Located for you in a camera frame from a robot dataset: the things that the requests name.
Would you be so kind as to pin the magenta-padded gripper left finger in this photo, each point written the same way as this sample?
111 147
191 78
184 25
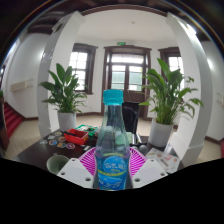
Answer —
76 171

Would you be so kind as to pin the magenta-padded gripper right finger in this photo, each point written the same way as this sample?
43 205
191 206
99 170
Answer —
149 171

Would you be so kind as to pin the clear blue-capped water bottle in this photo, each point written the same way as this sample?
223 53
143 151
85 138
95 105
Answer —
113 166

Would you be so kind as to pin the printed magazine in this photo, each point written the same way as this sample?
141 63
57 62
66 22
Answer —
165 160

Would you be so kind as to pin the grey patterned mug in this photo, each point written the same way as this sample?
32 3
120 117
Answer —
57 164

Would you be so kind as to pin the grey ball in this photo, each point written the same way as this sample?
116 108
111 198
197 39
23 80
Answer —
143 149

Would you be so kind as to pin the red box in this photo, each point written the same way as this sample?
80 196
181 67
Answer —
76 136

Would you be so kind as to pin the green packet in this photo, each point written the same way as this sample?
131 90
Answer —
87 128

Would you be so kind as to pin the black chair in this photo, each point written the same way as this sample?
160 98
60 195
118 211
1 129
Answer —
131 116

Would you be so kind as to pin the potted green plant, white pot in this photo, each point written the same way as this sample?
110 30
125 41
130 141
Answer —
65 93
170 96

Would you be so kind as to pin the red carpeted staircase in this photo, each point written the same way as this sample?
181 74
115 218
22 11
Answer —
12 118

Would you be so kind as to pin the brown wooden glazed door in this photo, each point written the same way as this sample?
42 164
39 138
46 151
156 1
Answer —
128 71

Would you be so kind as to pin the green exit sign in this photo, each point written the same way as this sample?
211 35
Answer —
121 43

